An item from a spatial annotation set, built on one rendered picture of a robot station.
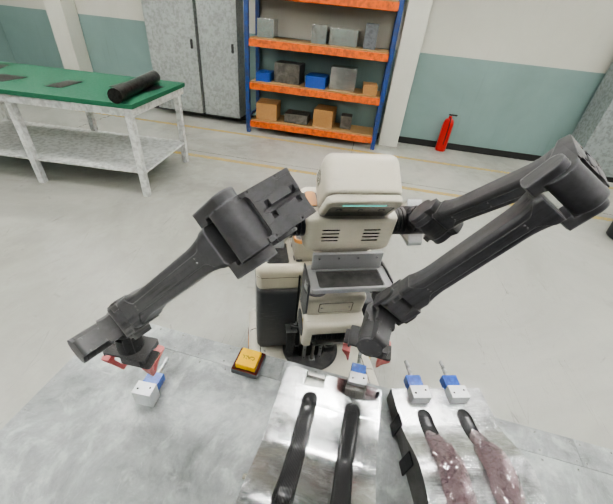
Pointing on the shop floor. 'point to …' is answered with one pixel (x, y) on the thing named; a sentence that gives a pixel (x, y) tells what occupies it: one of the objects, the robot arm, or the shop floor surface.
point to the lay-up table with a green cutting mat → (113, 150)
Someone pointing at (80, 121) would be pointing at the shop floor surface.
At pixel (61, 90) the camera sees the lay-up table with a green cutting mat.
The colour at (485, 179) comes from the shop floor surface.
